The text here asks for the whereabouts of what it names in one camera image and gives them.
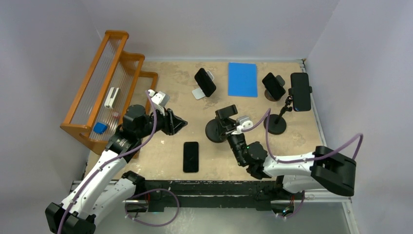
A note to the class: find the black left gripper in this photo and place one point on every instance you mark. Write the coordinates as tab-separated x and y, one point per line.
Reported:
176	122

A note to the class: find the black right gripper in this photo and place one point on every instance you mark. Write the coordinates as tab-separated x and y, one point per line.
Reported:
230	135

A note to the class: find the black round-base phone stand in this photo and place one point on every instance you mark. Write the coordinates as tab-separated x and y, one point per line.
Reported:
211	129

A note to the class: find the black smartphone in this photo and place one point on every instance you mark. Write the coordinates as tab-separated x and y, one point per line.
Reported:
191	157

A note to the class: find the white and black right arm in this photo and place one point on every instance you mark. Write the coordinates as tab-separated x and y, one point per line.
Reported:
323	168

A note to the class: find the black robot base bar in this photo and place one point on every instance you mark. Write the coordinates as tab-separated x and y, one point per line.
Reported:
258	195

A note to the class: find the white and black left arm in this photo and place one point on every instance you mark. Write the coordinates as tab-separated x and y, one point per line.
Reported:
91	201

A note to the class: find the white folding phone stand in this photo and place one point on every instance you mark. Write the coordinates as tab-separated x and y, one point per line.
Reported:
201	90

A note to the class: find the black phone on white stand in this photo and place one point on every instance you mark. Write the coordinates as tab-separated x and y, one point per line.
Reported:
205	82

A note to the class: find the black tall phone stand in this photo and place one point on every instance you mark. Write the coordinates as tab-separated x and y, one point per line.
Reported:
276	124

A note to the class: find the black phone on small stand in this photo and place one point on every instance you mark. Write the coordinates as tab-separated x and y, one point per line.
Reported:
273	85

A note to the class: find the blue rectangular mat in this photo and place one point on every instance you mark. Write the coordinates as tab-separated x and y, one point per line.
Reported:
242	80

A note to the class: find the white device on rack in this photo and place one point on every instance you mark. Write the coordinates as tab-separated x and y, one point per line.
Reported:
111	97

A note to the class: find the orange wooden rack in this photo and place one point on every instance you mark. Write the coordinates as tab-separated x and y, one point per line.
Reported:
112	66

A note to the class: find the blue object on rack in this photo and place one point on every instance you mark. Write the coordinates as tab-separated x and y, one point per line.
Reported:
100	128

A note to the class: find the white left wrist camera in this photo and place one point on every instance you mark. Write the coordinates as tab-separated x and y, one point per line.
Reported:
159	100

